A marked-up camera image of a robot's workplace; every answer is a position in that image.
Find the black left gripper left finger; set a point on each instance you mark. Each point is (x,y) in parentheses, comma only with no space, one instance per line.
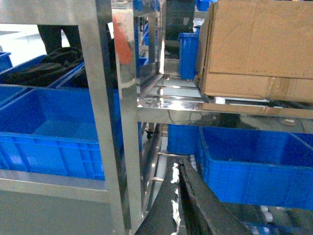
(164,216)

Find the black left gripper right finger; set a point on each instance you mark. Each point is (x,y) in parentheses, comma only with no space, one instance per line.
(204,213)

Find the brown cardboard box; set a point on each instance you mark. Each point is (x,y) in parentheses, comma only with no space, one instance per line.
(261,49)

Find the blue bin lower shelf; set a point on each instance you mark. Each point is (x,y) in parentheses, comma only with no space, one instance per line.
(182,139)

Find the blue bin right lower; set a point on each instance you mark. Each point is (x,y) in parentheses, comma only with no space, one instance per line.
(257,167)

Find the blue bin left front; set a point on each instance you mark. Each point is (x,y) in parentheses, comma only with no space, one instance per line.
(51,132)

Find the blue upright bin back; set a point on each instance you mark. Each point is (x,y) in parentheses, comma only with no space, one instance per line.
(188,45)

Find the blue bin with black items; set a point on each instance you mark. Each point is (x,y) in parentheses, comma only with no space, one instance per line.
(52,67)

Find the stainless steel shelf frame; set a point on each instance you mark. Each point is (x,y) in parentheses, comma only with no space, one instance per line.
(45,204)

